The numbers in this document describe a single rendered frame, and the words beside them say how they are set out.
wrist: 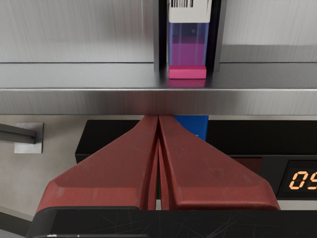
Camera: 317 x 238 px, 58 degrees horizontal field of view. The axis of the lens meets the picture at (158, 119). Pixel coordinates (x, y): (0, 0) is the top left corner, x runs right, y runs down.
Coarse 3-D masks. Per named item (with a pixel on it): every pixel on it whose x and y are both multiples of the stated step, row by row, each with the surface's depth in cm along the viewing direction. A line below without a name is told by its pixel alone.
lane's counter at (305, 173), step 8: (296, 160) 16; (304, 160) 16; (288, 168) 17; (296, 168) 17; (304, 168) 17; (312, 168) 17; (288, 176) 17; (296, 176) 17; (304, 176) 17; (312, 176) 17; (288, 184) 17; (296, 184) 17; (304, 184) 17; (312, 184) 17; (280, 192) 18; (288, 192) 18; (296, 192) 18; (304, 192) 18; (312, 192) 18
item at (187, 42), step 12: (180, 24) 10; (192, 24) 10; (204, 24) 10; (168, 36) 11; (180, 36) 10; (192, 36) 10; (204, 36) 10; (168, 48) 11; (180, 48) 10; (192, 48) 10; (204, 48) 10; (168, 60) 11; (180, 60) 11; (192, 60) 11; (204, 60) 11
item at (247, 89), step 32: (0, 64) 12; (32, 64) 12; (64, 64) 12; (96, 64) 12; (128, 64) 12; (224, 64) 12; (256, 64) 12; (288, 64) 12; (0, 96) 10; (32, 96) 10; (64, 96) 10; (96, 96) 10; (128, 96) 10; (160, 96) 10; (192, 96) 10; (224, 96) 10; (256, 96) 10; (288, 96) 10
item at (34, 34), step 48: (0, 0) 11; (48, 0) 11; (96, 0) 11; (144, 0) 11; (240, 0) 11; (288, 0) 10; (0, 48) 12; (48, 48) 12; (96, 48) 12; (144, 48) 12; (240, 48) 12; (288, 48) 12
